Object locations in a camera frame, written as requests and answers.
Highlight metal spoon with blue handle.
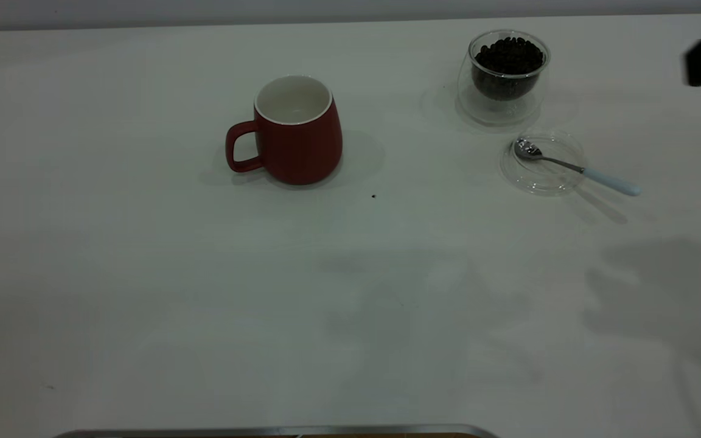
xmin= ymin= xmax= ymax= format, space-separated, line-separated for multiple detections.
xmin=513 ymin=139 xmax=642 ymax=197

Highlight red ceramic mug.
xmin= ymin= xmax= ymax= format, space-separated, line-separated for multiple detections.
xmin=225 ymin=74 xmax=344 ymax=186

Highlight dark roasted coffee beans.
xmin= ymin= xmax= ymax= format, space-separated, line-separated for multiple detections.
xmin=471 ymin=36 xmax=546 ymax=102

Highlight clear glass lid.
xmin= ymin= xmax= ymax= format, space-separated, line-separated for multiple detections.
xmin=500 ymin=127 xmax=588 ymax=196

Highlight clear double-wall glass cup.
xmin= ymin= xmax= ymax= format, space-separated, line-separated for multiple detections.
xmin=456 ymin=29 xmax=551 ymax=128

